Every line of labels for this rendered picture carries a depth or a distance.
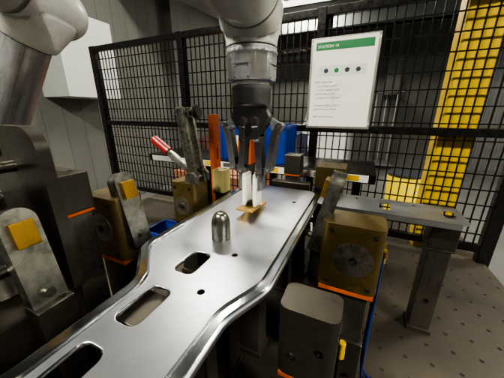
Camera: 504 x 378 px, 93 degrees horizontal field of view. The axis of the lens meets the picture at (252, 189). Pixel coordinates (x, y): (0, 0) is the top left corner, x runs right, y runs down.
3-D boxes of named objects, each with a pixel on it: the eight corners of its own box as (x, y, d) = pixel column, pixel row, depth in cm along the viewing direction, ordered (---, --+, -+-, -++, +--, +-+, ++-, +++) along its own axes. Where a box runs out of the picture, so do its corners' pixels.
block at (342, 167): (331, 280, 75) (346, 169, 63) (307, 274, 78) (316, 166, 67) (334, 266, 81) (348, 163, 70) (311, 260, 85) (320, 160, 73)
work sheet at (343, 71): (368, 129, 86) (382, 30, 76) (305, 127, 95) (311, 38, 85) (368, 129, 87) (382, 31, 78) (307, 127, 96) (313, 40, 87)
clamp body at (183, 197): (202, 311, 64) (192, 184, 53) (174, 300, 68) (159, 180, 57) (216, 295, 69) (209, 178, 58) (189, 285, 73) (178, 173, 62)
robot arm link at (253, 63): (265, 40, 36) (265, 82, 38) (283, 52, 44) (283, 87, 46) (215, 46, 40) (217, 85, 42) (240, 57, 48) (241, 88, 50)
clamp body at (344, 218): (372, 410, 43) (413, 238, 32) (306, 381, 47) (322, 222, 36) (371, 375, 48) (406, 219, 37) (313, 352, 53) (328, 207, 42)
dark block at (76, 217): (108, 390, 45) (49, 177, 32) (85, 373, 48) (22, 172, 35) (130, 365, 50) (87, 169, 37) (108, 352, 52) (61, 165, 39)
